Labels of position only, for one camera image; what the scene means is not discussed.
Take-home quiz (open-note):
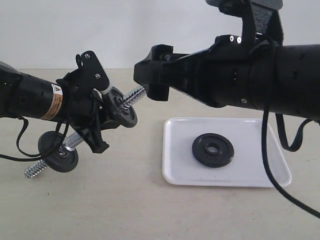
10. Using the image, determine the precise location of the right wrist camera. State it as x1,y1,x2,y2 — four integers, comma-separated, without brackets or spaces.
206,0,284,46

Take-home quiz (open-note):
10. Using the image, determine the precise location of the white plastic tray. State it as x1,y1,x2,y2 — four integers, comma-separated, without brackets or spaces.
161,116,293,188

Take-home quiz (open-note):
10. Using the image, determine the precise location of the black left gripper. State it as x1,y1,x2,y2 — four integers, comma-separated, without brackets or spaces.
56,70,125,153

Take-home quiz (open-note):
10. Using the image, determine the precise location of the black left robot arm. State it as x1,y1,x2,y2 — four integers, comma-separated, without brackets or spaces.
0,56,125,155

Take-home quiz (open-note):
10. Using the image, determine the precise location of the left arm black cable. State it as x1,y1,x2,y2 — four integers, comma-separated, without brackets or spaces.
0,82,101,162

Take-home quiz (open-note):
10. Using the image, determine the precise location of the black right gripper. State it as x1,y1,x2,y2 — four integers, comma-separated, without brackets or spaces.
133,35,251,108

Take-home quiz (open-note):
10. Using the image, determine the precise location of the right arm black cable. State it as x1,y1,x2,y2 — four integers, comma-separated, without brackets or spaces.
249,33,320,221

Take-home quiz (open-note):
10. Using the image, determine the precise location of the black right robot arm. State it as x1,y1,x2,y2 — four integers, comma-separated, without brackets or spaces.
133,35,320,121

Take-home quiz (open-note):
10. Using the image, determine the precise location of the black weight plate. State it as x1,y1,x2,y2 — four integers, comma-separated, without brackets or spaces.
103,87,138,128
191,132,235,168
38,131,79,173

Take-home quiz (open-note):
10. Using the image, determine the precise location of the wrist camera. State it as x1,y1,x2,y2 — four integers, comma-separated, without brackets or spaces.
75,50,112,96
206,0,284,46

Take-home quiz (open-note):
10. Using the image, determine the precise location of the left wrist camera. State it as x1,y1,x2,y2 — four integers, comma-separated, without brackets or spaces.
75,50,112,96

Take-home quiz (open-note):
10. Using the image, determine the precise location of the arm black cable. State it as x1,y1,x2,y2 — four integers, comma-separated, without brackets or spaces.
0,82,101,162
249,33,320,221

